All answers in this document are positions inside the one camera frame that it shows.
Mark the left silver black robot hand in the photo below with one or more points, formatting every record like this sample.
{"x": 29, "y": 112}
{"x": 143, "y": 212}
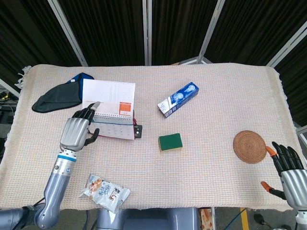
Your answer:
{"x": 78, "y": 130}

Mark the black folding screen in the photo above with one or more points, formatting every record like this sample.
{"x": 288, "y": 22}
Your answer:
{"x": 153, "y": 31}

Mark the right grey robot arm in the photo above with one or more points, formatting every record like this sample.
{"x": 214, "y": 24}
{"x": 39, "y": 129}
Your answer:
{"x": 301, "y": 219}

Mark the blue toothpaste box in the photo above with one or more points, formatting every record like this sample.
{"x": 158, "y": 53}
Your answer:
{"x": 178, "y": 99}

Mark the woven rattan coaster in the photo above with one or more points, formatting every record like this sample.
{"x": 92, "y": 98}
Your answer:
{"x": 250, "y": 146}

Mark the white snack bag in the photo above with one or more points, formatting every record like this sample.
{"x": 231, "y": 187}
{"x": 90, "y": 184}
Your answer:
{"x": 105, "y": 192}

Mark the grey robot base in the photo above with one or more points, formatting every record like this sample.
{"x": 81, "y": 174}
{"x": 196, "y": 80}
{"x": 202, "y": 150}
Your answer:
{"x": 147, "y": 219}

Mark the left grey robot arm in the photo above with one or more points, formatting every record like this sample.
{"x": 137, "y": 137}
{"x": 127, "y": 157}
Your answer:
{"x": 48, "y": 194}

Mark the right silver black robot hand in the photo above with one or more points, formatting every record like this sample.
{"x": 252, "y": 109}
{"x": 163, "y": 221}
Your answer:
{"x": 290, "y": 178}

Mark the white desk calendar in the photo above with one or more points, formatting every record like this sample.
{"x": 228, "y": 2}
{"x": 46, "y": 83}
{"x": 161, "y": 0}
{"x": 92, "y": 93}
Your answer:
{"x": 109, "y": 110}

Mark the beige woven tablecloth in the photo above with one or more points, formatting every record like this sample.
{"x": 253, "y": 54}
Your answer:
{"x": 168, "y": 167}

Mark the green yellow sponge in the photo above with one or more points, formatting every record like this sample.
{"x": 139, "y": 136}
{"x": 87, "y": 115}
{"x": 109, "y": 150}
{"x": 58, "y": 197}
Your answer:
{"x": 170, "y": 141}

